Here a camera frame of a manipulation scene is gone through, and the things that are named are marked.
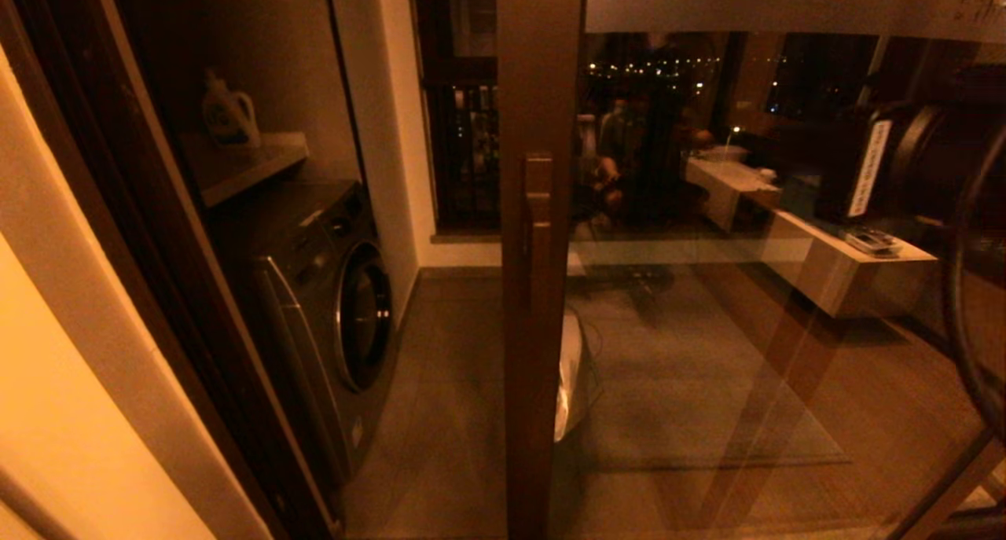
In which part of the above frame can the brown framed glass sliding door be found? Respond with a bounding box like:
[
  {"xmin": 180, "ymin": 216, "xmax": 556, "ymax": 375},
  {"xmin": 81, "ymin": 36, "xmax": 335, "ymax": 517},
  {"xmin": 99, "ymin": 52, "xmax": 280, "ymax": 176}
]
[{"xmin": 494, "ymin": 0, "xmax": 1006, "ymax": 540}]

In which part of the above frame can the grey front-load washing machine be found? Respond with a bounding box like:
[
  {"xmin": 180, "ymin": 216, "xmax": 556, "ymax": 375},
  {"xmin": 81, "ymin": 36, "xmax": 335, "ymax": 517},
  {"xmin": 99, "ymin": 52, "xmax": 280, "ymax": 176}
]
[{"xmin": 206, "ymin": 180, "xmax": 398, "ymax": 486}]

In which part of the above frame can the wooden door handle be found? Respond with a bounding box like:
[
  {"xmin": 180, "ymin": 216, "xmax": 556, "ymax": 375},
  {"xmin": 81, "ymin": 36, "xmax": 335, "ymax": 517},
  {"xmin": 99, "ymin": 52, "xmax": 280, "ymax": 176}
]
[{"xmin": 522, "ymin": 152, "xmax": 556, "ymax": 314}]

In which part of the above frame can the window with black railing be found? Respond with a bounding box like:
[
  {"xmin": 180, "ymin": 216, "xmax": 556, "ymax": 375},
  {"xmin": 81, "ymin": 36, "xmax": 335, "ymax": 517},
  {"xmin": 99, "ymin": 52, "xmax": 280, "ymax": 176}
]
[{"xmin": 410, "ymin": 0, "xmax": 740, "ymax": 230}]

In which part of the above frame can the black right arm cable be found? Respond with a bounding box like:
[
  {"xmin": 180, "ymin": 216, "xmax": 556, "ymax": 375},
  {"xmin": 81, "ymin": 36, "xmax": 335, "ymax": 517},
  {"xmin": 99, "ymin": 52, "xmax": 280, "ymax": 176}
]
[{"xmin": 942, "ymin": 119, "xmax": 1006, "ymax": 448}]

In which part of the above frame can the white detergent bottle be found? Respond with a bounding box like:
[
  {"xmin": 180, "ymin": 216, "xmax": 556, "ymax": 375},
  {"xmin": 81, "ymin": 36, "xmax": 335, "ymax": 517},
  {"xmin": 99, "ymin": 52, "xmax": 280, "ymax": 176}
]
[{"xmin": 201, "ymin": 72, "xmax": 262, "ymax": 149}]

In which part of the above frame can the light wall shelf board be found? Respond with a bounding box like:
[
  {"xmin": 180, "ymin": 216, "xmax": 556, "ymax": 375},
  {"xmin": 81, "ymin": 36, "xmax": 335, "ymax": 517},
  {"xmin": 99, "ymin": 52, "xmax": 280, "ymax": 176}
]
[{"xmin": 179, "ymin": 131, "xmax": 310, "ymax": 209}]

